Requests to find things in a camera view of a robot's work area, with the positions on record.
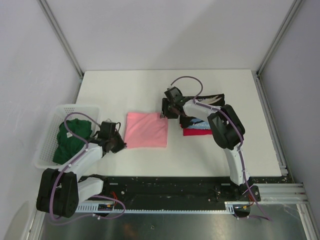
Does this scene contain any pink t shirt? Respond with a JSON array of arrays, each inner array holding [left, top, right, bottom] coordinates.
[[124, 112, 169, 149]]

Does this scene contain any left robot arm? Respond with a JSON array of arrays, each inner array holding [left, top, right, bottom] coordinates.
[[36, 136, 127, 221]]

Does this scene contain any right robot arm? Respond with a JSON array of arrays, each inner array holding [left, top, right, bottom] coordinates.
[[160, 98, 250, 201]]

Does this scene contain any green t shirt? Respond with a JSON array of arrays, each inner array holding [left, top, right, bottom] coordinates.
[[52, 118, 93, 165]]

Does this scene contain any white perforated plastic basket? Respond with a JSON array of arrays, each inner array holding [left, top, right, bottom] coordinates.
[[32, 104, 101, 170]]

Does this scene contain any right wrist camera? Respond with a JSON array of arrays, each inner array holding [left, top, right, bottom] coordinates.
[[164, 86, 183, 102]]

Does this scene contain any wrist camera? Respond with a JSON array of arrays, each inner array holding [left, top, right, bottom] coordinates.
[[164, 86, 183, 102], [93, 121, 121, 140]]

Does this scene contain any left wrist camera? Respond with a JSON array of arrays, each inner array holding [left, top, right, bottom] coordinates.
[[93, 121, 121, 140]]

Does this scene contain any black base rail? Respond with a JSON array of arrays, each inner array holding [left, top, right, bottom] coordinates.
[[95, 174, 261, 210]]

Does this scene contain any left aluminium frame post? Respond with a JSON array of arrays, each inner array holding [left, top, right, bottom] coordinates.
[[37, 0, 84, 80]]

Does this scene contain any aluminium frame post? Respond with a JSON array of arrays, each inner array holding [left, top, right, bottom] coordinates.
[[37, 0, 84, 80], [256, 0, 305, 76]]

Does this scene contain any white cable duct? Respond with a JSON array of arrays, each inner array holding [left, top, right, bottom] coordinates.
[[75, 201, 249, 214]]

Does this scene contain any right aluminium frame post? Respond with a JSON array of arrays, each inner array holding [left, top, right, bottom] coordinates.
[[256, 0, 305, 76]]

